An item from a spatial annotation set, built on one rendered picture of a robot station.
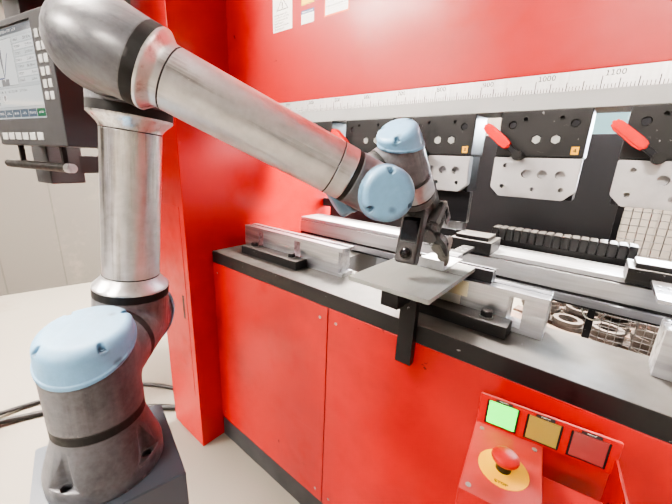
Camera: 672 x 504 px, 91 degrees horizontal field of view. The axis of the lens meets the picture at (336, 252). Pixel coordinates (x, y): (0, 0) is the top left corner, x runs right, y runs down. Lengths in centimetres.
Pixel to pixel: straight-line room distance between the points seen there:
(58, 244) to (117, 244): 328
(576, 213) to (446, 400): 76
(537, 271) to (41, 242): 373
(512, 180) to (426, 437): 63
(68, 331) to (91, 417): 12
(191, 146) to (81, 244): 271
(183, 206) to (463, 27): 98
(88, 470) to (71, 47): 51
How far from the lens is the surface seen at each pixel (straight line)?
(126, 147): 59
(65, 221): 385
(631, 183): 76
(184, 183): 128
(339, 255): 103
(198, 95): 44
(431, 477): 101
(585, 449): 72
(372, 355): 91
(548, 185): 77
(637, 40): 79
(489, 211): 136
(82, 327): 57
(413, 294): 63
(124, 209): 60
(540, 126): 78
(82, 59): 48
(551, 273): 107
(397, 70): 91
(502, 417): 71
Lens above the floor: 123
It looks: 16 degrees down
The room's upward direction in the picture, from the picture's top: 2 degrees clockwise
